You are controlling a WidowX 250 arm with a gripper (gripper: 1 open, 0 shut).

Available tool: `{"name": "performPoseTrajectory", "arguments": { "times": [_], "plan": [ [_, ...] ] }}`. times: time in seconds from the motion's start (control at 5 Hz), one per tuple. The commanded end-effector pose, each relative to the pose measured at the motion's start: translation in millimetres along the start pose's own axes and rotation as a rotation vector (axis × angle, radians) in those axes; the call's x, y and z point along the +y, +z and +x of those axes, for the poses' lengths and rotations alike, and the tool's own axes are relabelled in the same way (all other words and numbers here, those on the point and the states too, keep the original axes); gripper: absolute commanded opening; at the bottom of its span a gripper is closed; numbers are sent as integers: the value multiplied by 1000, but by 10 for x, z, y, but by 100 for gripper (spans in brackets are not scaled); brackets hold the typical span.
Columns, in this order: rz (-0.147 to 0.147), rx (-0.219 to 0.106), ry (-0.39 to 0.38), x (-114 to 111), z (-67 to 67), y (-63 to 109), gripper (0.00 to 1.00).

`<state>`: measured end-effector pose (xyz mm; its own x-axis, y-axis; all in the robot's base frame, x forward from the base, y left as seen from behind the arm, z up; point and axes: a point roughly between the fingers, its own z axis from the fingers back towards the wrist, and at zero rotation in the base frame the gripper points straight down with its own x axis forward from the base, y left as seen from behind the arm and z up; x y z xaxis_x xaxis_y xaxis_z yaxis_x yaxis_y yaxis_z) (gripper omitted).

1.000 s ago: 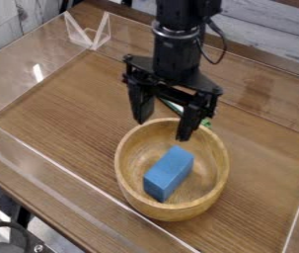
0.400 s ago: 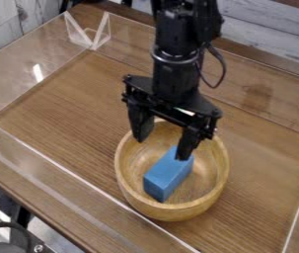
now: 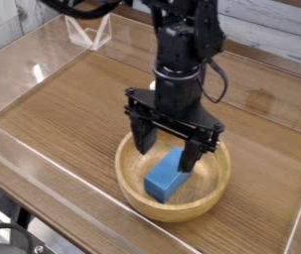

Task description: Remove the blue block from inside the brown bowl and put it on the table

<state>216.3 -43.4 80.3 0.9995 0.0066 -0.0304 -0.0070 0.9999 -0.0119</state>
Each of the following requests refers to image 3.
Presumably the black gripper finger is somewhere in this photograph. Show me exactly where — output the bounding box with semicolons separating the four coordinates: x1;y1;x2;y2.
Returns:
178;139;211;173
132;118;157;155

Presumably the brown wooden bowl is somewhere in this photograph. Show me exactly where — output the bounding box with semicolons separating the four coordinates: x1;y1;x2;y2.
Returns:
115;131;231;222

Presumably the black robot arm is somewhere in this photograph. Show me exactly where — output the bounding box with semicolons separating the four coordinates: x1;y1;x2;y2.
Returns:
125;0;227;173

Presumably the green white marker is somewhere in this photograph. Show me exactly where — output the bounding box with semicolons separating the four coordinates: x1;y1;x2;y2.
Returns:
149;81;156;90

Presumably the blue rectangular block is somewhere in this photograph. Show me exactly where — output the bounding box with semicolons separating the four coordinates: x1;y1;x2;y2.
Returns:
144;147;192;203

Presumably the metal table bracket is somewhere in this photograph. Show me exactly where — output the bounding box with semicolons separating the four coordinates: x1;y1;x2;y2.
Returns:
24;231;58;254

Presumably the clear acrylic tray wall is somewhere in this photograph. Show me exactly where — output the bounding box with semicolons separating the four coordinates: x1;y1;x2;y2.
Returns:
0;128;201;254

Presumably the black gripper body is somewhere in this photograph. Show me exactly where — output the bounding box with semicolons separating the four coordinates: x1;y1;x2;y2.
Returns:
125;63;227;152

